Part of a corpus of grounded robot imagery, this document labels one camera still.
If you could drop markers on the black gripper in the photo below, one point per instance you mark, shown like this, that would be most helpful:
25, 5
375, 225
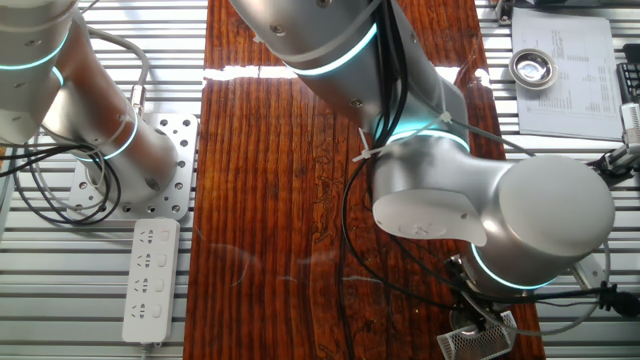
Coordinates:
462, 277

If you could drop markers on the small round steel plate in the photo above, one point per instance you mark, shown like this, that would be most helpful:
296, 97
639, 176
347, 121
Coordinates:
462, 320

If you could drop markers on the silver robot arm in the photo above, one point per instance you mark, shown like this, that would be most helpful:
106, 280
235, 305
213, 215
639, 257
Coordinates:
550, 215

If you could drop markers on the white mesh bent rack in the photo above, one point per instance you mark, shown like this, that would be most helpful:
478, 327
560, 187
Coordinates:
475, 345

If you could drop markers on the black clip microphone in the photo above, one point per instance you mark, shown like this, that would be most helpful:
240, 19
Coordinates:
625, 302

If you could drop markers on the printed paper sheet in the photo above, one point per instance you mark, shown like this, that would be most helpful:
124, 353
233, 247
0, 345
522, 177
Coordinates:
575, 110

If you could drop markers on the shiny steel bowl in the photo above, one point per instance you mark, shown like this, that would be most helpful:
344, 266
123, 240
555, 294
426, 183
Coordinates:
532, 67

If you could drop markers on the wood grain table mat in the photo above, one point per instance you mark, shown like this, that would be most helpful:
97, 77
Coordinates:
260, 175

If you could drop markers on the black keyboard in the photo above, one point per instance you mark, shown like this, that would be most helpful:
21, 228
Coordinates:
631, 80

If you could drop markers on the white power strip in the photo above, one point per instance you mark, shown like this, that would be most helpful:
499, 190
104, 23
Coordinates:
150, 280

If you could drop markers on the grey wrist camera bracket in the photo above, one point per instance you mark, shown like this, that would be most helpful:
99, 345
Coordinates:
590, 272

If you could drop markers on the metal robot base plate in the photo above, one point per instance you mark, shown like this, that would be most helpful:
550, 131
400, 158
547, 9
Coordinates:
185, 130

